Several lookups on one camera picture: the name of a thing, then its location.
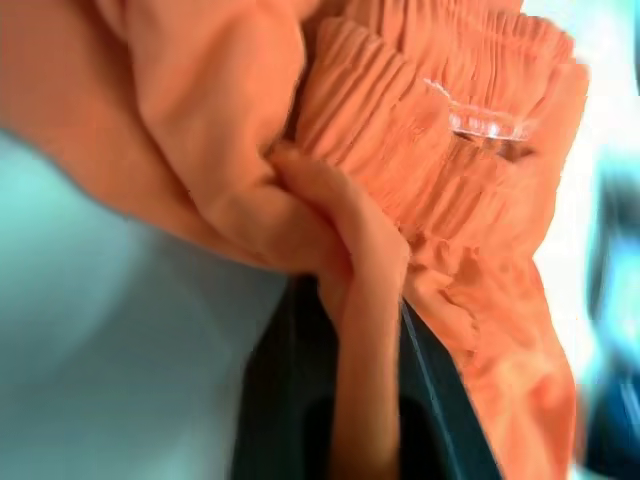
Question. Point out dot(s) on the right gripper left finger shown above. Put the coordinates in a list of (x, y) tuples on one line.
[(280, 380)]

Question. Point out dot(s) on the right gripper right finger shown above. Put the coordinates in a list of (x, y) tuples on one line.
[(450, 430)]

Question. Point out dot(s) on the orange cloth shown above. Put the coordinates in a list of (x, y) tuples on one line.
[(200, 125)]

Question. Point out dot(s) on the clear plastic tag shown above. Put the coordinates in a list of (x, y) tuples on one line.
[(480, 122)]

